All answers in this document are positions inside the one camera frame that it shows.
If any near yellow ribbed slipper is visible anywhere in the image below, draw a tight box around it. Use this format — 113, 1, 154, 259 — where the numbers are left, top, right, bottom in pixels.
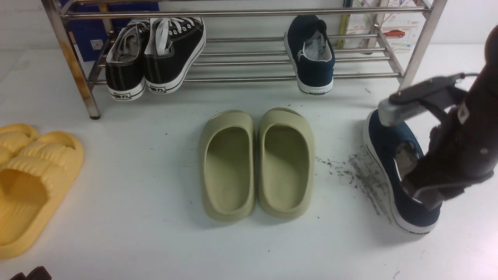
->
0, 131, 85, 259

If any right olive green slipper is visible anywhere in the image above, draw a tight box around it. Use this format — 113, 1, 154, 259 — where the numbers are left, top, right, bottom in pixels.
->
258, 108, 316, 219

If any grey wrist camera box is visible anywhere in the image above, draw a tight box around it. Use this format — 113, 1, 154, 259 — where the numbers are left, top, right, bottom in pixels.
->
378, 73, 468, 126

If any dark object bottom edge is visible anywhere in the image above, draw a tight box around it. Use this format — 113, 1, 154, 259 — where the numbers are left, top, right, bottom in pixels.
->
10, 266, 52, 280

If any black canvas sneaker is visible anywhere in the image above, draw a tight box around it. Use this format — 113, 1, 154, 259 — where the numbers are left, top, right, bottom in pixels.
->
144, 17, 206, 95
105, 18, 151, 101

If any yellow ribbed slipper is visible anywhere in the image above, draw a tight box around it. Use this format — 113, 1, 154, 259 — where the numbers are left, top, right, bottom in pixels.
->
0, 123, 40, 165
0, 131, 85, 259

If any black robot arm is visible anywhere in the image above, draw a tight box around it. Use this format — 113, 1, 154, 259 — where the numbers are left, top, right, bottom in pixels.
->
391, 27, 498, 210

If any blue box behind rack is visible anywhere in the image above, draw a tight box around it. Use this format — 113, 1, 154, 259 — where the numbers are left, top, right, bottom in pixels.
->
55, 0, 160, 62

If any stainless steel shoe rack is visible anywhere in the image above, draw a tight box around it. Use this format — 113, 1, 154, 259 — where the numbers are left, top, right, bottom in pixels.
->
42, 0, 447, 119

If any left olive green slipper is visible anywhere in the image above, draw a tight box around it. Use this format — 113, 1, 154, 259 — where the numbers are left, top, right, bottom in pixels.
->
198, 110, 256, 222

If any far yellow ribbed slipper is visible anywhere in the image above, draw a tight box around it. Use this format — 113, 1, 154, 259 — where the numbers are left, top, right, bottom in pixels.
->
0, 123, 40, 165

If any right black canvas sneaker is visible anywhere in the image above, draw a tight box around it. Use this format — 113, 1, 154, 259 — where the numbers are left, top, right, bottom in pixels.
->
144, 17, 206, 95

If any printed paper poster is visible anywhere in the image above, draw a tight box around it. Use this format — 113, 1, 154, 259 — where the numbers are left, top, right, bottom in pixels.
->
340, 0, 424, 53

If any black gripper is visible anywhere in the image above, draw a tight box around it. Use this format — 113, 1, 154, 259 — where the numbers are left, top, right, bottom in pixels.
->
401, 90, 497, 210

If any olive green slipper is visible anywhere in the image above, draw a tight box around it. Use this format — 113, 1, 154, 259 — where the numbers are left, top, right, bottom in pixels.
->
258, 108, 316, 219
198, 110, 256, 222

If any navy slip-on shoe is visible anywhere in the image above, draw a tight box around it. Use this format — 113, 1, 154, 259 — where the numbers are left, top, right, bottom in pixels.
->
363, 109, 440, 235
284, 15, 336, 96

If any left black canvas sneaker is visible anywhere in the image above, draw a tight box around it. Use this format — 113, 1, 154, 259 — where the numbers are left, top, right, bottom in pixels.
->
105, 18, 151, 101

